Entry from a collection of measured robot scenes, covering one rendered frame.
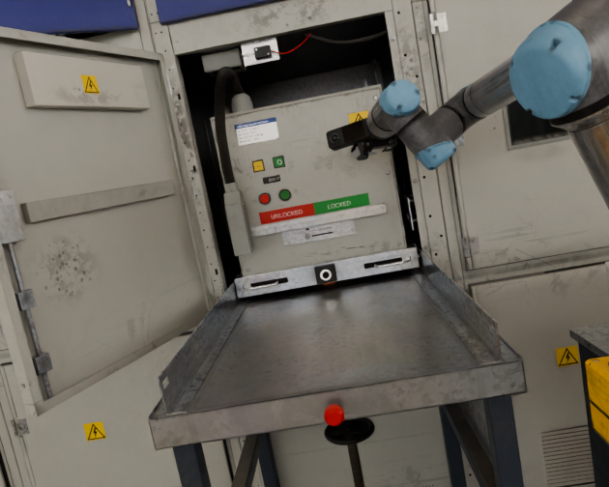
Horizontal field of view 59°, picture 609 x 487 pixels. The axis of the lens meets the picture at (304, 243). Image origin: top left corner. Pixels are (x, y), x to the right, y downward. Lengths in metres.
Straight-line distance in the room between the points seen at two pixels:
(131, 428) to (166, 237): 0.61
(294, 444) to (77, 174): 0.99
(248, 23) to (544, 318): 1.15
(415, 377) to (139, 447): 1.09
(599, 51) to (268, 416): 0.72
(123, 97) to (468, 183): 0.92
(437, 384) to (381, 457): 0.85
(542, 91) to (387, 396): 0.52
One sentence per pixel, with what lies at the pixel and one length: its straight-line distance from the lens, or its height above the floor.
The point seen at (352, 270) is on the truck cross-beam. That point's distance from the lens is 1.58.
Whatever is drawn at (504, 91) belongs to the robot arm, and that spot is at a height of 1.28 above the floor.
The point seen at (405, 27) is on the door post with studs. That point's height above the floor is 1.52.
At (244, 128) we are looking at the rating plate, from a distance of 1.58.
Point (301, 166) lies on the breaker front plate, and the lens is 1.56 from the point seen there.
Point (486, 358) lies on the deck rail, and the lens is 0.95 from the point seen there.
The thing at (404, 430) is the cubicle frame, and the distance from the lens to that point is 1.72.
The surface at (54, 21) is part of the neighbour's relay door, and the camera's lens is 1.59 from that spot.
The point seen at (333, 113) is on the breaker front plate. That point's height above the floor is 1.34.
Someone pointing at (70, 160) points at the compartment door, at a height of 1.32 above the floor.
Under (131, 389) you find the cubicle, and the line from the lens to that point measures 1.74.
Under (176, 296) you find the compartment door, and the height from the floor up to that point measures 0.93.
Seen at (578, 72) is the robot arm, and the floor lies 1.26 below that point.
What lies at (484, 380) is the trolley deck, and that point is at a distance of 0.94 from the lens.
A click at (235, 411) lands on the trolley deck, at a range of 0.94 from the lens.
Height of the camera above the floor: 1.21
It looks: 8 degrees down
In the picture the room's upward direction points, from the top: 11 degrees counter-clockwise
